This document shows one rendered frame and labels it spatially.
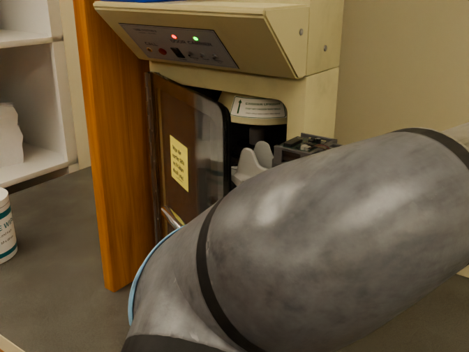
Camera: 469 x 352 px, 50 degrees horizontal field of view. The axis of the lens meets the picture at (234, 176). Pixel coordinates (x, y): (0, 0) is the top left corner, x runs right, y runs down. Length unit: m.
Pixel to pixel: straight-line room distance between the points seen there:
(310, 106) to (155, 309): 0.50
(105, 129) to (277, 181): 0.70
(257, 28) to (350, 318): 0.46
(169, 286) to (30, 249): 0.99
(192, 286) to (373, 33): 0.92
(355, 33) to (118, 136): 0.56
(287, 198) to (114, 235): 0.79
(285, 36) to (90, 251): 0.76
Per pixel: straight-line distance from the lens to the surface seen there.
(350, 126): 1.22
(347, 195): 0.27
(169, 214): 0.78
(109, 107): 0.96
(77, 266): 1.20
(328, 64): 0.81
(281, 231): 0.26
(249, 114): 0.84
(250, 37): 0.69
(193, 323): 0.32
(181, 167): 0.83
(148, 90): 0.94
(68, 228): 1.38
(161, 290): 0.34
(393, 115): 1.17
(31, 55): 2.03
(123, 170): 1.01
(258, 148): 0.70
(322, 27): 0.78
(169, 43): 0.81
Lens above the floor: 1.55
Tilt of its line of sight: 22 degrees down
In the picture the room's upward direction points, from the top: straight up
